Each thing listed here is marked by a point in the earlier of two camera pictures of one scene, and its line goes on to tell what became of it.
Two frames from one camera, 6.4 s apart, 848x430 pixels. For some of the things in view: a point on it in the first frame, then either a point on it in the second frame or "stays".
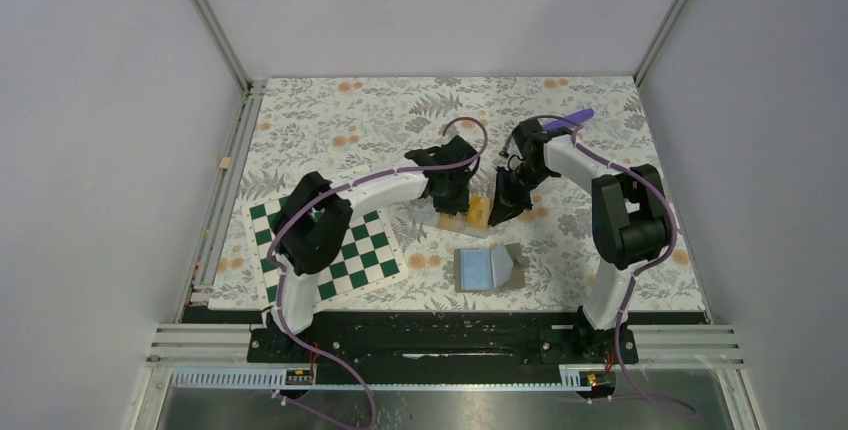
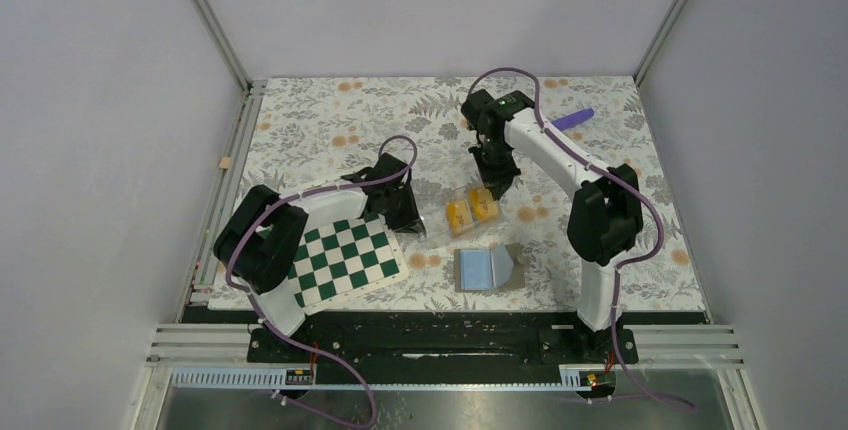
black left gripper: (458, 205) to (410, 221)
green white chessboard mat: (370, 259) stays
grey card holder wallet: (483, 270) stays
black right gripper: (507, 205) to (498, 182)
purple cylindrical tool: (577, 118) stays
